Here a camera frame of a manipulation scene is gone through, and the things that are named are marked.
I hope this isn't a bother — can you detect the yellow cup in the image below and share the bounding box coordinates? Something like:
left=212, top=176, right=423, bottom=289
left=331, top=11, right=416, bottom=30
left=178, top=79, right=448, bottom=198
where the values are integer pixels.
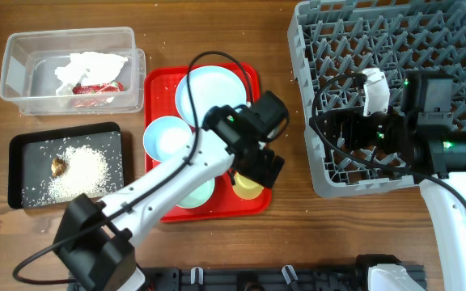
left=232, top=173, right=264, bottom=200

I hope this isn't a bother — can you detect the green bowl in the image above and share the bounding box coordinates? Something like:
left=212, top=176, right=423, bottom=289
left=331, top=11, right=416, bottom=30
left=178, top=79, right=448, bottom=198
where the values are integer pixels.
left=177, top=179, right=215, bottom=209

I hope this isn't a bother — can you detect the light blue plate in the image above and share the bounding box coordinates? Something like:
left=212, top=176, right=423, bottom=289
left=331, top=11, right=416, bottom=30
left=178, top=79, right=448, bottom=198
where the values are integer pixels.
left=175, top=65, right=247, bottom=127

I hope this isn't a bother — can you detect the light blue bowl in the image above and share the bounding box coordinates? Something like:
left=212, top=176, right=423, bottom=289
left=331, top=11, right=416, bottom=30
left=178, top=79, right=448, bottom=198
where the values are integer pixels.
left=143, top=116, right=193, bottom=162

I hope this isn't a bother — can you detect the red snack wrapper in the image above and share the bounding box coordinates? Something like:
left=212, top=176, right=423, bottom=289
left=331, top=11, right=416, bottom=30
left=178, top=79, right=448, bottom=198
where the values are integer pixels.
left=72, top=81, right=124, bottom=95

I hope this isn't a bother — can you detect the white rice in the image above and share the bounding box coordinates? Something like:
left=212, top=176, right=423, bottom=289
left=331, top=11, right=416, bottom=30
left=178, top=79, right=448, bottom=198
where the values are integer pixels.
left=22, top=135, right=124, bottom=205

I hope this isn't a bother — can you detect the brown mushroom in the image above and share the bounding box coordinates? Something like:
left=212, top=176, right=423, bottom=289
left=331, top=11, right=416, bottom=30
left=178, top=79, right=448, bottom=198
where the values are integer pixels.
left=51, top=158, right=67, bottom=178

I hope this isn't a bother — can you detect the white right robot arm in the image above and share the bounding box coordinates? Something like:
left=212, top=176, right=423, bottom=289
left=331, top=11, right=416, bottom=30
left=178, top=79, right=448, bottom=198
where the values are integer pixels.
left=309, top=68, right=466, bottom=290

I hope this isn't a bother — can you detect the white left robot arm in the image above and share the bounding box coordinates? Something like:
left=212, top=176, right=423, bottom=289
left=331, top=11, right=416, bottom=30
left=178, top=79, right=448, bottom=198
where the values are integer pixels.
left=53, top=91, right=289, bottom=290

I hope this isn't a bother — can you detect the grey dishwasher rack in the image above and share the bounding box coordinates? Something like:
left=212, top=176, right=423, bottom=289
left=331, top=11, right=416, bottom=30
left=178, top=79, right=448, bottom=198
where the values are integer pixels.
left=287, top=1, right=466, bottom=198

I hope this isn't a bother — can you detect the clear plastic waste bin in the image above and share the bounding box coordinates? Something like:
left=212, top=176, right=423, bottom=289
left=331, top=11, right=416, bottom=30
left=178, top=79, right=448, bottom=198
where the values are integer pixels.
left=0, top=27, right=146, bottom=116

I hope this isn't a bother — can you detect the black waste tray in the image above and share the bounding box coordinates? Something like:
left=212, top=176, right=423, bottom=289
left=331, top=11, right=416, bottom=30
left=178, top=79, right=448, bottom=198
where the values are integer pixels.
left=7, top=122, right=127, bottom=209

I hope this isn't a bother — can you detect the red serving tray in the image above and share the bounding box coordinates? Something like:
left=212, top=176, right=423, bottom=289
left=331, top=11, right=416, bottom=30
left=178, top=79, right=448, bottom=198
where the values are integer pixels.
left=144, top=66, right=272, bottom=223

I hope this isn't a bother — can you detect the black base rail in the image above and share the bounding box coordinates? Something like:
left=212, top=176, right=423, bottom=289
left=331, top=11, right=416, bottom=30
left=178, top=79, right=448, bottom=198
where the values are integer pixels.
left=139, top=264, right=428, bottom=291

